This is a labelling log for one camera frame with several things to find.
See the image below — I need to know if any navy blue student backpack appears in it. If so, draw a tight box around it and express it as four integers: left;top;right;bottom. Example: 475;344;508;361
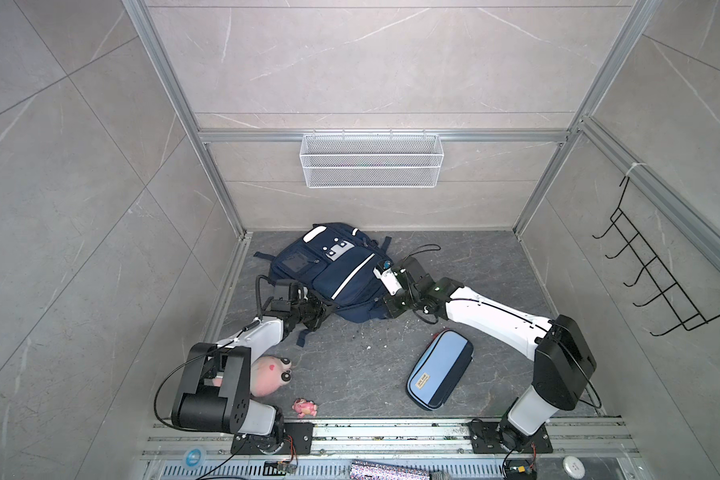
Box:
253;222;393;346

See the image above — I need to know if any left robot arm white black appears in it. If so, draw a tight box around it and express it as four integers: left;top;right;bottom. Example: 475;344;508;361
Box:
152;275;336;453

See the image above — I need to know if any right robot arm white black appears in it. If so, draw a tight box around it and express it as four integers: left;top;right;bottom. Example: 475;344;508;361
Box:
374;257;597;452

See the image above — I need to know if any pink plush pig toy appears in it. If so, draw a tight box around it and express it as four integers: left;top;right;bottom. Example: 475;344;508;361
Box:
234;355;292;398

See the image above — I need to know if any light blue pencil case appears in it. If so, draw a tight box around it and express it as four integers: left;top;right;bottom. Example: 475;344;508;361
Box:
405;330;474;411

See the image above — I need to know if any small pink toy figure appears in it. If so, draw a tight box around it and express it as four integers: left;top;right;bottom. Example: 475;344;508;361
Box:
292;398;318;418

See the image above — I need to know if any glittery purple pouch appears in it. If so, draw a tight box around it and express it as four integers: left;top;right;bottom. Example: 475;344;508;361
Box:
349;460;431;480

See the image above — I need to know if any blue round sticker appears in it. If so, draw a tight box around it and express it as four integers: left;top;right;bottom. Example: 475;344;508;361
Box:
183;446;207;471

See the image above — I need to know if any white round button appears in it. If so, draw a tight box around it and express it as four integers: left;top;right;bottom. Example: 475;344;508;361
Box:
562;456;586;480

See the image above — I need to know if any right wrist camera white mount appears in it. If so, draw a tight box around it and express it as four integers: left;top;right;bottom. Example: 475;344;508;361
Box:
374;262;402;296

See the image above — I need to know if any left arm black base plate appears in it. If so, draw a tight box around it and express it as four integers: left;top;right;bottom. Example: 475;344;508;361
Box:
231;422;314;456

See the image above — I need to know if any white wire mesh basket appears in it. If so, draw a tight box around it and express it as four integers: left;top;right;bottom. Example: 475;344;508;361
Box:
299;133;444;189

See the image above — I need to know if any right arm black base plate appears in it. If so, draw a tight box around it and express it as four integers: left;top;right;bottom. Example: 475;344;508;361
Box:
466;418;553;454

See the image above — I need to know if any black wire hook rack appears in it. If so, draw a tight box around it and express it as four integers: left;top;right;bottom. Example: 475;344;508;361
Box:
592;176;720;338

